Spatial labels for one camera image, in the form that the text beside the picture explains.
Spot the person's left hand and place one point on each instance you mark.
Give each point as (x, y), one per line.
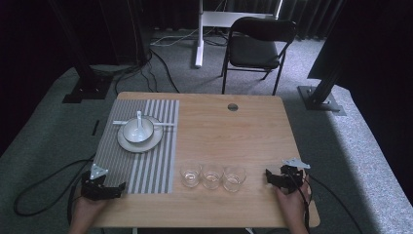
(89, 208)

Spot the white chopstick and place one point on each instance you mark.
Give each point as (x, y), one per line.
(117, 121)
(167, 124)

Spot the dark curtain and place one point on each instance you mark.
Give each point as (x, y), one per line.
(181, 13)

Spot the black folding chair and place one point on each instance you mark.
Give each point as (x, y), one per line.
(255, 52)

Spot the white ceramic spoon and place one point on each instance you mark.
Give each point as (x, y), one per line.
(139, 125)

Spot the small black strip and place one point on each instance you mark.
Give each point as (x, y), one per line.
(95, 127)

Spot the black metal stand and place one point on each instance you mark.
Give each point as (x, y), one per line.
(319, 100)
(87, 87)

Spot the grey striped placemat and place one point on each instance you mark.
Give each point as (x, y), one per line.
(146, 169)

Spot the white bowl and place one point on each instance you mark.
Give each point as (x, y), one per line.
(131, 133)

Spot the person's right hand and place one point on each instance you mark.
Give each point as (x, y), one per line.
(292, 204)

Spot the white desk frame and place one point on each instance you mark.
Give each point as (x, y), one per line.
(198, 48)

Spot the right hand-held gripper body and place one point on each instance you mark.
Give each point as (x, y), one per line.
(290, 177)

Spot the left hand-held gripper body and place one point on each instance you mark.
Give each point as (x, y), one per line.
(97, 190)

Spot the white plate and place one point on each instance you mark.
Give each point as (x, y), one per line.
(139, 148)

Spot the clear drinking glass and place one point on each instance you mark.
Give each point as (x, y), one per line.
(212, 178)
(191, 177)
(233, 180)

